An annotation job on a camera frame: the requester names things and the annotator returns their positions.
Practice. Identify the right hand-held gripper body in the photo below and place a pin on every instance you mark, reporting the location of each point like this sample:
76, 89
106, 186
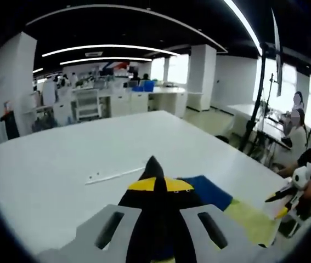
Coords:
302, 176

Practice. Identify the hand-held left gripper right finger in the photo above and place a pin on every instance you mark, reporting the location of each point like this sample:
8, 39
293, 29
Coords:
215, 233

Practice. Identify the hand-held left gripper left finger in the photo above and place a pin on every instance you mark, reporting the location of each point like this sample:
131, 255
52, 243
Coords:
108, 233

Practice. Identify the yellow blue black garment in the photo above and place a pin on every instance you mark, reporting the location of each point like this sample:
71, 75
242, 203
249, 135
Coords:
204, 191

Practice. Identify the template line marking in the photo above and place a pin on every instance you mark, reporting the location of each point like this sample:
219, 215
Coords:
116, 175

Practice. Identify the long white table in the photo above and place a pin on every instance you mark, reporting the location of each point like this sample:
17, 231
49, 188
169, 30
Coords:
251, 112

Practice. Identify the black tripod stand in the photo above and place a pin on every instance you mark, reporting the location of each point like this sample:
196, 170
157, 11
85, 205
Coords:
255, 104

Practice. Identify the white shelf cart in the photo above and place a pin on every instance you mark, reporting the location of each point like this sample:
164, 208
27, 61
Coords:
86, 105

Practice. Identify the white counter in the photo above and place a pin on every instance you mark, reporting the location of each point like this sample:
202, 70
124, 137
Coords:
149, 101

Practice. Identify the white square pillar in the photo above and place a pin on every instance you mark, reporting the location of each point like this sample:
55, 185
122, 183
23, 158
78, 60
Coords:
202, 79
15, 76

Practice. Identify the black cabinet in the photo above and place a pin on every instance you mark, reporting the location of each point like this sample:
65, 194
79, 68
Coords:
10, 126

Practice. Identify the blue bin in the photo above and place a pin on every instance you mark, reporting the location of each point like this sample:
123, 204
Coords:
144, 86

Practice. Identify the curved ceiling light strip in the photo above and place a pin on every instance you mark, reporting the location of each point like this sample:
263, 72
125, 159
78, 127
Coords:
103, 58
247, 23
103, 46

